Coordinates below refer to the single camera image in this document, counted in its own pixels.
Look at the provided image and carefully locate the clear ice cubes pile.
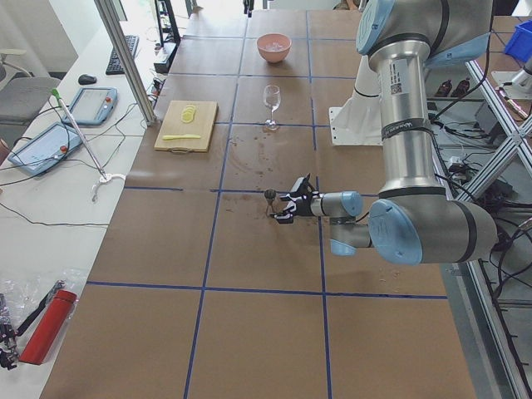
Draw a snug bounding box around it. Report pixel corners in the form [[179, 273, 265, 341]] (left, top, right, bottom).
[[264, 42, 284, 52]]

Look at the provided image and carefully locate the black keyboard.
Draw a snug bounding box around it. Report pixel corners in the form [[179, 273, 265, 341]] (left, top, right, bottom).
[[104, 34, 140, 76]]

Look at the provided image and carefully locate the teach pendant near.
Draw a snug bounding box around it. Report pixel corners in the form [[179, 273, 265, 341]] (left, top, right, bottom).
[[7, 122, 81, 176]]

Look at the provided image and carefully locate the black computer mouse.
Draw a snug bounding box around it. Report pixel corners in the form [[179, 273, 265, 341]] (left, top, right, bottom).
[[78, 74, 97, 86]]

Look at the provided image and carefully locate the blue storage bin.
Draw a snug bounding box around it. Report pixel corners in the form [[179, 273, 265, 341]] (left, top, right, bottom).
[[504, 20, 532, 62]]

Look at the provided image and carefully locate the yellow plastic knife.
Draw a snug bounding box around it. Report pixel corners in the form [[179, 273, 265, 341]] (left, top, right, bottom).
[[162, 134, 202, 141]]

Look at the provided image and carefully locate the red cylindrical bottle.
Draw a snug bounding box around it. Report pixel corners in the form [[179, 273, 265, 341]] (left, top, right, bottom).
[[19, 289, 77, 365]]

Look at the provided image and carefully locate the steel cocktail jigger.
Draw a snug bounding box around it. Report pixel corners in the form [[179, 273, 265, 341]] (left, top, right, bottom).
[[264, 189, 277, 215]]

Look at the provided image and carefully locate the teach pendant far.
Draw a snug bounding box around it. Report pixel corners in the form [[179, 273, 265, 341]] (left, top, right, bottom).
[[68, 87, 118, 127]]

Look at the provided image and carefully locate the aluminium frame post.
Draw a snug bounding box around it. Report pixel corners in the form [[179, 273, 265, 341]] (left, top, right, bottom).
[[94, 0, 156, 126]]

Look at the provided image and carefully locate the pink bowl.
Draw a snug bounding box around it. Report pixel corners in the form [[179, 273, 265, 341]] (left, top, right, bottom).
[[256, 33, 292, 63]]

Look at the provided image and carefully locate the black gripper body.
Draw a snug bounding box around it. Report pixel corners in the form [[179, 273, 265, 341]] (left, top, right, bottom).
[[290, 176, 321, 217]]

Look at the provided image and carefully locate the green reacher grabber tool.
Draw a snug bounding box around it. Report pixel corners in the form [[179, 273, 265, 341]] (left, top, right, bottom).
[[51, 88, 126, 203]]

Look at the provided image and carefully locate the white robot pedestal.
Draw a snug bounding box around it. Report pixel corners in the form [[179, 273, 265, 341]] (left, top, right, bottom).
[[329, 56, 382, 146]]

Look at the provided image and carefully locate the clear wine glass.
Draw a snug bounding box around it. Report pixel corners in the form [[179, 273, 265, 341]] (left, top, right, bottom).
[[263, 85, 281, 131]]

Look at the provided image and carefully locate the teach pendant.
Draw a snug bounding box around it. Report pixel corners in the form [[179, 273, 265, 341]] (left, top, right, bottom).
[[68, 87, 118, 127], [7, 122, 81, 176]]

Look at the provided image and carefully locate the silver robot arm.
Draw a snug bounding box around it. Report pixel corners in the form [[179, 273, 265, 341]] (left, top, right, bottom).
[[274, 1, 497, 265]]

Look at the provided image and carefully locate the bamboo cutting board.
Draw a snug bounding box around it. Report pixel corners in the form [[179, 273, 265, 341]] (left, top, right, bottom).
[[154, 101, 218, 152]]

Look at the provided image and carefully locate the grey office chair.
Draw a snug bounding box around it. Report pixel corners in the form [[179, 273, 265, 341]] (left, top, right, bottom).
[[1, 48, 61, 126]]

